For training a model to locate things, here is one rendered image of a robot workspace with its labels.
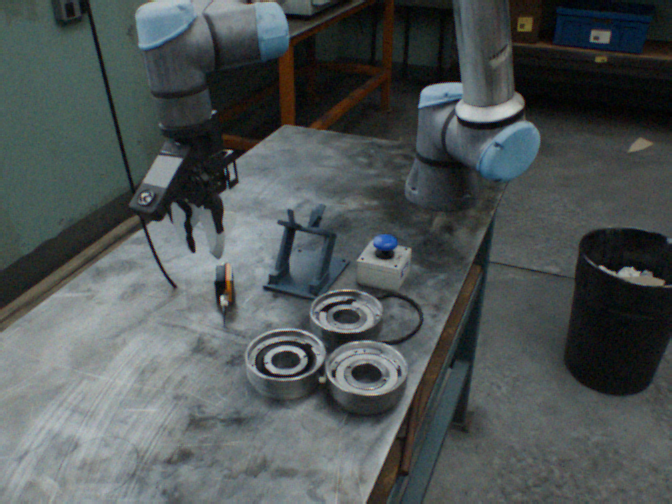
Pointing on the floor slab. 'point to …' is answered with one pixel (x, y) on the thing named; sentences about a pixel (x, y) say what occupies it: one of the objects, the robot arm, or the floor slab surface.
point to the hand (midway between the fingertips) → (201, 250)
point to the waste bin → (619, 310)
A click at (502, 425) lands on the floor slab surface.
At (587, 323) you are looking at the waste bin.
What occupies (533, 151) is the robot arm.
